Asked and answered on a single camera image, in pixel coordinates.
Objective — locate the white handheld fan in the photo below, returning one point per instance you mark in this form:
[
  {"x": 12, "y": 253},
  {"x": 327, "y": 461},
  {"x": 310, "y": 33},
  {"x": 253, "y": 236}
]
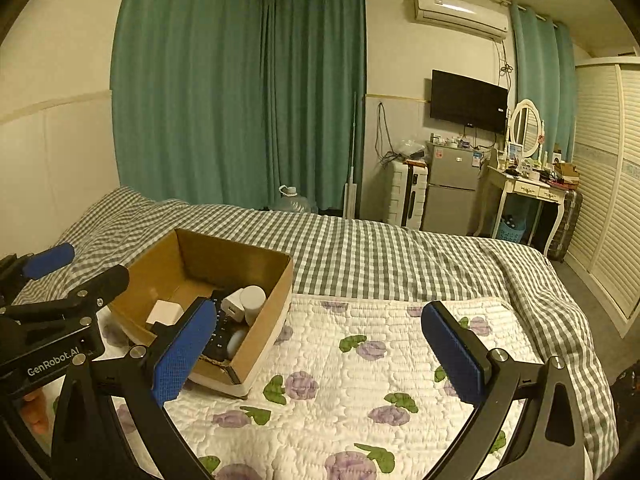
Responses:
[{"x": 252, "y": 302}]

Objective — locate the grey checked bed sheet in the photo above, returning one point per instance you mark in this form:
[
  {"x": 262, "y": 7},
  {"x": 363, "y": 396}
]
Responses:
[{"x": 375, "y": 255}]

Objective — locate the white air conditioner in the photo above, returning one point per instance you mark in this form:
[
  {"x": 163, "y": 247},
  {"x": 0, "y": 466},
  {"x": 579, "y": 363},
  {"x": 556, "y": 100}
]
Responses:
[{"x": 460, "y": 15}]

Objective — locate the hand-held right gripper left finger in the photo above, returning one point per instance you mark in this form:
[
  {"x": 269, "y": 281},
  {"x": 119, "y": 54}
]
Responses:
[{"x": 185, "y": 347}]

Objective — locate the small brown box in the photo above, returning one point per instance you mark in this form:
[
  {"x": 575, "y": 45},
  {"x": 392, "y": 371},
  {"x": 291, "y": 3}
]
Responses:
[{"x": 567, "y": 172}]

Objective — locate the clear water jug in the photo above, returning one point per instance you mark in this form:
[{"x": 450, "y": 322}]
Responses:
[{"x": 295, "y": 202}]

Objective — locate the wide teal curtain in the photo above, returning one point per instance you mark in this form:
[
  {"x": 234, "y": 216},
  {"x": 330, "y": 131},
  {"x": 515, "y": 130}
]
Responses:
[{"x": 225, "y": 85}]

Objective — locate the black wall television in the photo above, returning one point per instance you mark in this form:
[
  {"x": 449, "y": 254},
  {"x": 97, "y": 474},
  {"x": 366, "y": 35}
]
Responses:
[{"x": 467, "y": 102}]

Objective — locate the white slatted wardrobe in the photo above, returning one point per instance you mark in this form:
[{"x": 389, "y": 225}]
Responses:
[{"x": 610, "y": 185}]

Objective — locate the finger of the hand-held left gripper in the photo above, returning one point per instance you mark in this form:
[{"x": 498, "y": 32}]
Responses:
[
  {"x": 95, "y": 285},
  {"x": 50, "y": 260}
]

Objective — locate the black remote control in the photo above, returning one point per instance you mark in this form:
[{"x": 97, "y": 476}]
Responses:
[{"x": 225, "y": 337}]

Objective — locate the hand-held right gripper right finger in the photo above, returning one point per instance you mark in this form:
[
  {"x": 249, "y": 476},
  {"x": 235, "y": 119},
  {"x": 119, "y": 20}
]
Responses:
[{"x": 452, "y": 355}]

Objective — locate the dark patterned clothing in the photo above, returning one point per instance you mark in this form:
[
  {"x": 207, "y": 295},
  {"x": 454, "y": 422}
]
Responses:
[{"x": 627, "y": 420}]

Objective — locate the grey small fridge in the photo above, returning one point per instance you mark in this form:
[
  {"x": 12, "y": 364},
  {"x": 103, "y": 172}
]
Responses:
[{"x": 450, "y": 190}]

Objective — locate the narrow teal curtain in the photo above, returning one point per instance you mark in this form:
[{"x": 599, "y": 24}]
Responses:
[{"x": 542, "y": 70}]

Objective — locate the light blue earbuds case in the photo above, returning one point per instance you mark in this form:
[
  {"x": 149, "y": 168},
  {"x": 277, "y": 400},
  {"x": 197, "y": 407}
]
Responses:
[{"x": 236, "y": 343}]

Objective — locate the clear plastic bag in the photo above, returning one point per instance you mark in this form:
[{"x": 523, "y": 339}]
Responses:
[{"x": 412, "y": 149}]

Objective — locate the white dressing table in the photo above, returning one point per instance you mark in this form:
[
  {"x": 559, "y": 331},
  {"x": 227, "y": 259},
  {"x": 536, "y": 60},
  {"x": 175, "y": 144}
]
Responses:
[{"x": 532, "y": 190}]

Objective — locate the blue plastic basket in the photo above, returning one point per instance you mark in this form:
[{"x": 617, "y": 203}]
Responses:
[{"x": 510, "y": 230}]

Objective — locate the small white square box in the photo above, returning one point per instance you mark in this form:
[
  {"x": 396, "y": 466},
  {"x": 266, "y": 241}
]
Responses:
[{"x": 165, "y": 314}]

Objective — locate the cardboard box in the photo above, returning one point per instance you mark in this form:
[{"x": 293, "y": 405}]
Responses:
[{"x": 260, "y": 330}]

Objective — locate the oval white mirror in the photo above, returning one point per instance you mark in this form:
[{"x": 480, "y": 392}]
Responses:
[{"x": 526, "y": 127}]

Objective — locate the dark hard suitcase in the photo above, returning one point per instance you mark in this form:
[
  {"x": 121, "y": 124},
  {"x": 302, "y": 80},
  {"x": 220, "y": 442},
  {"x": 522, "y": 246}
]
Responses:
[{"x": 570, "y": 225}]

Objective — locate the white ribbed suitcase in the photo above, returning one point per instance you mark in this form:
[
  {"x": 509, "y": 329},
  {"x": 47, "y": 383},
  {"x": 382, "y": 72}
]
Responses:
[{"x": 395, "y": 195}]

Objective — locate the person's left hand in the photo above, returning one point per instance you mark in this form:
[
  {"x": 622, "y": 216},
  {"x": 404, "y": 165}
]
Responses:
[{"x": 37, "y": 412}]

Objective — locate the white flat mop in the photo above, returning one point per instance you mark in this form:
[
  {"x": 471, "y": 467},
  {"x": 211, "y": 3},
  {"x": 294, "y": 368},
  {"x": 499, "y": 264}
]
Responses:
[{"x": 351, "y": 200}]

